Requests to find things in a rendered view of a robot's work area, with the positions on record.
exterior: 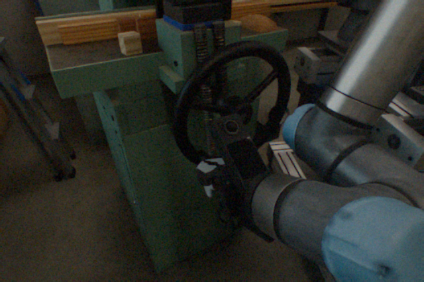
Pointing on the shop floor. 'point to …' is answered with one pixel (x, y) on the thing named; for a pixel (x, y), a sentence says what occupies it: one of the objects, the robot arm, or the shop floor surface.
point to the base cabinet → (167, 188)
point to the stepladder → (25, 93)
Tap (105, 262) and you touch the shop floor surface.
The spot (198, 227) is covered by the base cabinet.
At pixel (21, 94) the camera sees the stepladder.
